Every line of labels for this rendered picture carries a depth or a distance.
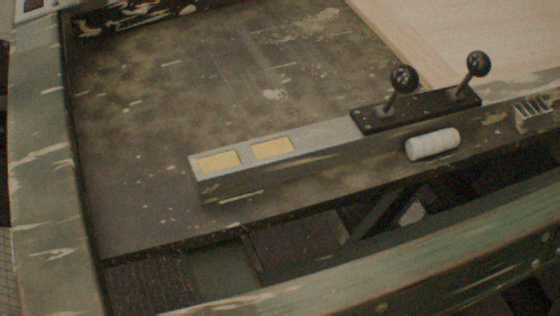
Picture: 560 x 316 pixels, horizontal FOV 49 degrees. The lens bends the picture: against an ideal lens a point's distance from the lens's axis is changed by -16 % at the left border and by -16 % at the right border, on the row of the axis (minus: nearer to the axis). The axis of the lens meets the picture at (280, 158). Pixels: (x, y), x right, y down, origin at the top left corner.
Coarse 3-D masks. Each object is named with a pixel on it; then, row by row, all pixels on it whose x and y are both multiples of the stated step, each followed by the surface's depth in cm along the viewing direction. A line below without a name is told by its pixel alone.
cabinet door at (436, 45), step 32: (352, 0) 124; (384, 0) 124; (416, 0) 125; (448, 0) 125; (480, 0) 126; (512, 0) 127; (544, 0) 128; (384, 32) 115; (416, 32) 115; (448, 32) 116; (480, 32) 116; (512, 32) 117; (544, 32) 117; (416, 64) 107; (448, 64) 108; (512, 64) 108; (544, 64) 108
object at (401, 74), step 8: (400, 64) 82; (392, 72) 82; (400, 72) 81; (408, 72) 81; (416, 72) 82; (392, 80) 82; (400, 80) 81; (408, 80) 81; (416, 80) 82; (400, 88) 82; (408, 88) 82; (416, 88) 82; (392, 96) 87; (392, 104) 89; (376, 112) 92; (384, 112) 91; (392, 112) 92
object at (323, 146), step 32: (480, 96) 97; (512, 96) 97; (544, 96) 100; (320, 128) 92; (352, 128) 92; (416, 128) 93; (192, 160) 88; (256, 160) 88; (288, 160) 89; (320, 160) 90; (352, 160) 92; (224, 192) 88
